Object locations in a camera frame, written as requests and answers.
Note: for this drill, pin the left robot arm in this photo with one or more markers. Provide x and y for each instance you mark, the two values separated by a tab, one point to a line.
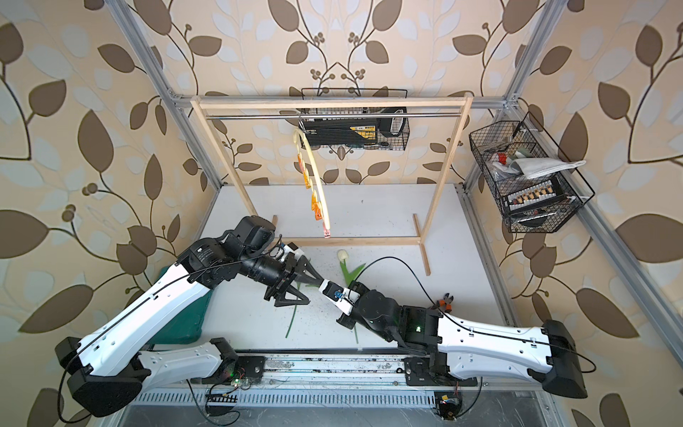
108	369

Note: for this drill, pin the wire basket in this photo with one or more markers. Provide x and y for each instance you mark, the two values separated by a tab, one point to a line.
540	205
392	126

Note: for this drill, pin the wooden clothes rack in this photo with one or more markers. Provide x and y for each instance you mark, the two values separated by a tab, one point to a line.
284	108

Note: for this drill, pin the yellow clip hanger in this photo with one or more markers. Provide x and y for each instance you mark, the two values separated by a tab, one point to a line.
312	180

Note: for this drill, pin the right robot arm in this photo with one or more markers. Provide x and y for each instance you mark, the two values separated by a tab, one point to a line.
545	354

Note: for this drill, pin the right wire basket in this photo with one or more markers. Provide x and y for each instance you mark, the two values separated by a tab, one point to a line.
540	205

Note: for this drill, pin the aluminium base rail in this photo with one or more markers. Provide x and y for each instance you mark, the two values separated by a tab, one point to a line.
345	370

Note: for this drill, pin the black box in basket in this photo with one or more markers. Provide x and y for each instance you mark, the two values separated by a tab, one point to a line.
356	133

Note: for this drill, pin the white paper in basket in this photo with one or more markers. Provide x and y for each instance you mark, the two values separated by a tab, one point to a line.
534	168

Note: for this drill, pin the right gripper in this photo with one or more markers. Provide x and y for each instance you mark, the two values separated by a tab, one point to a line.
348	320

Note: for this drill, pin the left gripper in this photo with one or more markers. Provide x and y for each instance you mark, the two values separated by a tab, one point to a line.
288	278

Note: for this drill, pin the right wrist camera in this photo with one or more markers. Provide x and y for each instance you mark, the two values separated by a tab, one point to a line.
343	298

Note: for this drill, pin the green tool case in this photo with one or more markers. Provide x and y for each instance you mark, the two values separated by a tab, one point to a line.
186	327

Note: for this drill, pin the orange handled pliers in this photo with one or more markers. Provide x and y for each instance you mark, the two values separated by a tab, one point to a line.
444	304

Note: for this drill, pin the back wire basket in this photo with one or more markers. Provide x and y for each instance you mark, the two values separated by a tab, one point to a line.
392	126

